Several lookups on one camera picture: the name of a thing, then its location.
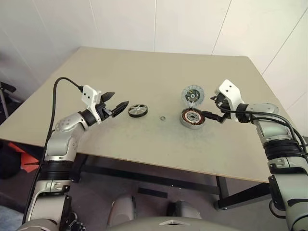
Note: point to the orange object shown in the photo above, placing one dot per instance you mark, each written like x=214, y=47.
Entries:
x=24, y=158

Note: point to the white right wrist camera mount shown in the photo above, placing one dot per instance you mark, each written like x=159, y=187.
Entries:
x=228, y=92

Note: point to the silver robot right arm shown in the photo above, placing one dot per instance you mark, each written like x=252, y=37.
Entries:
x=272, y=130

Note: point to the silver motor housing copper windings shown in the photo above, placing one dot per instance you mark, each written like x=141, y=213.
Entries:
x=192, y=124

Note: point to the black rotor silver spokes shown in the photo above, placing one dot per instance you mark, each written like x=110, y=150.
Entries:
x=137, y=111

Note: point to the grey robot torso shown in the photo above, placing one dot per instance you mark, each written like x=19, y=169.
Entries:
x=168, y=225

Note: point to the black table frame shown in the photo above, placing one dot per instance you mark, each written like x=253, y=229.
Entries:
x=223, y=192

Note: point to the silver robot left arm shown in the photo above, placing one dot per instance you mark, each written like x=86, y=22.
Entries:
x=60, y=144

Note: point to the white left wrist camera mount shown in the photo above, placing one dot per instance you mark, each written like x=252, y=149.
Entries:
x=90, y=95

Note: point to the black folding chair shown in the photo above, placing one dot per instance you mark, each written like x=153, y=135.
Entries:
x=7, y=87

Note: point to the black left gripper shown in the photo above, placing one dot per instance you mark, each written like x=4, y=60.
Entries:
x=104, y=111

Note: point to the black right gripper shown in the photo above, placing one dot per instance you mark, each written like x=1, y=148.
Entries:
x=222, y=104

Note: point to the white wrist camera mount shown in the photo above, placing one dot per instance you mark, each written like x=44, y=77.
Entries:
x=90, y=95
x=228, y=92

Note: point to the silver motor end cover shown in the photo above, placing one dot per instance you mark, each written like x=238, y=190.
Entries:
x=190, y=95

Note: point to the grey rounded shape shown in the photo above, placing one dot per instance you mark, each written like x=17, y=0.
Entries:
x=122, y=209

